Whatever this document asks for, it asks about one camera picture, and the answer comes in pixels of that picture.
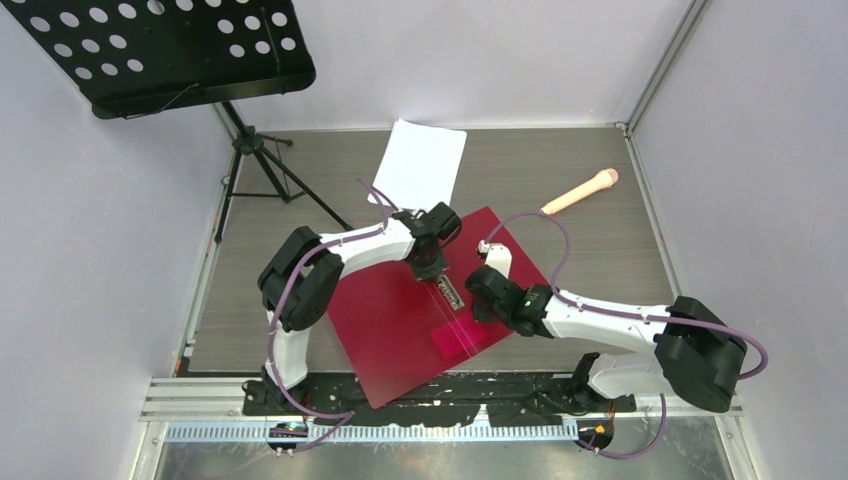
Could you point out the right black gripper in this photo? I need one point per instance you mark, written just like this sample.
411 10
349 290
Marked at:
480 314

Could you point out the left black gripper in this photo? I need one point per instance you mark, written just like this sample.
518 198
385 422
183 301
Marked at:
427 273

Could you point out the metal folder clip mechanism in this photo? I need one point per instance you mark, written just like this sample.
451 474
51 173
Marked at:
449 292

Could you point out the red plastic folder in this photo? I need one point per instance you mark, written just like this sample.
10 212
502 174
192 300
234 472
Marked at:
399 333

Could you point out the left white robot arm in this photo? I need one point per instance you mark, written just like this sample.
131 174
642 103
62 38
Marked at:
299 282

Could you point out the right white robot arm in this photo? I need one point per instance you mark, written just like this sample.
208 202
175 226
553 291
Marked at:
664 349

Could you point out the white paper sheets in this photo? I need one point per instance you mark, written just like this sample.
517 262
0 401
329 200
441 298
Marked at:
420 165

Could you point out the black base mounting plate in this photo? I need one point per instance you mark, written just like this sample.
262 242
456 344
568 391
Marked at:
451 399

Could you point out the beige toy microphone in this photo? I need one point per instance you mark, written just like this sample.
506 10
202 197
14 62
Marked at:
603 180

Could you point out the black perforated music stand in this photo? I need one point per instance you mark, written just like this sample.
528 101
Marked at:
133 59

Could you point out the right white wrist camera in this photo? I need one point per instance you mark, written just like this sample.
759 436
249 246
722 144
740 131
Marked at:
496 255

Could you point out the aluminium rail frame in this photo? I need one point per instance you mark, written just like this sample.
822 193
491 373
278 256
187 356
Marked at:
210 409

